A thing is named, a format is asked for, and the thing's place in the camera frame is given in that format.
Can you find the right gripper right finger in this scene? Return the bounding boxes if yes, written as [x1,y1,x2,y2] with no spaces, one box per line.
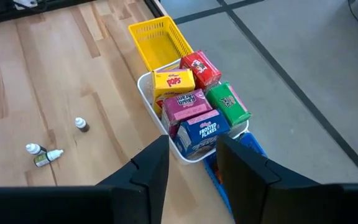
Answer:
[215,133,358,224]

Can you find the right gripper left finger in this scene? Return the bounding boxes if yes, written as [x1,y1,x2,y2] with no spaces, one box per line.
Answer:
[0,134,170,224]

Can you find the blue Frosted Flakes box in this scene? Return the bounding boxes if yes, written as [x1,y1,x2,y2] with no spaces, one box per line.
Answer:
[173,109,231,160]

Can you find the purple Raisin Bran box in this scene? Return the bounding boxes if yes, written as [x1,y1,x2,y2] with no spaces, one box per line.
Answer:
[161,88,213,139]

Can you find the green cereal box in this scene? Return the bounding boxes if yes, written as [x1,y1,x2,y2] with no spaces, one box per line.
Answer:
[205,81,252,128]

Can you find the yellow Corn Pops box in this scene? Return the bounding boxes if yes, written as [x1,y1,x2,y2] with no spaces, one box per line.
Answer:
[151,63,196,118]

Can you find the red cereal box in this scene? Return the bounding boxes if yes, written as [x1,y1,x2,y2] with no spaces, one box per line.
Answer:
[179,49,223,93]

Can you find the blue plastic basket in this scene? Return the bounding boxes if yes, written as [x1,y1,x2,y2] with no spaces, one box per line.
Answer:
[202,132,269,215]

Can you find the small dark green dropper bottle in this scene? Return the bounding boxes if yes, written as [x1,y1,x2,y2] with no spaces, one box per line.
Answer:
[33,149,65,168]

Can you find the small red dropper bottle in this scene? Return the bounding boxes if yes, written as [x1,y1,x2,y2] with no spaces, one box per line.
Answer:
[25,142,47,156]

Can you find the white plastic basket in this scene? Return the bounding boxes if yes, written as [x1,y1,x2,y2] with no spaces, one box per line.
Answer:
[137,58,250,166]

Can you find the yellow plastic basket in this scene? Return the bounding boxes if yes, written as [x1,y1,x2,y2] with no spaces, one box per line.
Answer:
[127,15,195,73]

